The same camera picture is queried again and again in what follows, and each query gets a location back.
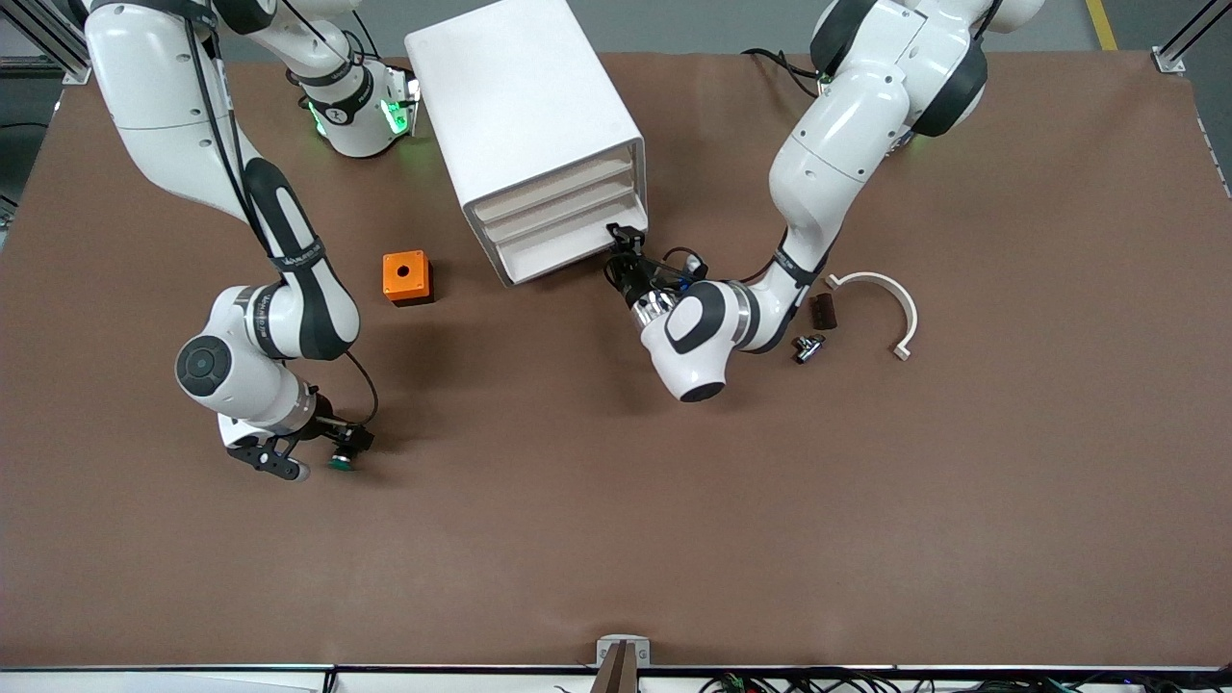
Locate black base cable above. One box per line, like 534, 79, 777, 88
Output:
741, 46, 819, 97

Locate white curved bracket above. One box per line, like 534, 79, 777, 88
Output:
825, 271, 919, 362

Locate grey metal mount bracket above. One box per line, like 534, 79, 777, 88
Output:
596, 634, 652, 668

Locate dark camera post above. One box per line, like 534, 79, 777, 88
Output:
589, 642, 641, 693

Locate aluminium frame profile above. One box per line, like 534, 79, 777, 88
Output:
0, 0, 92, 86
1153, 0, 1232, 76

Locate orange box with hole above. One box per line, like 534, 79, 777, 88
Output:
382, 250, 435, 308

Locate brown table cover sheet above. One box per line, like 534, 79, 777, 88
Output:
0, 50, 1232, 670

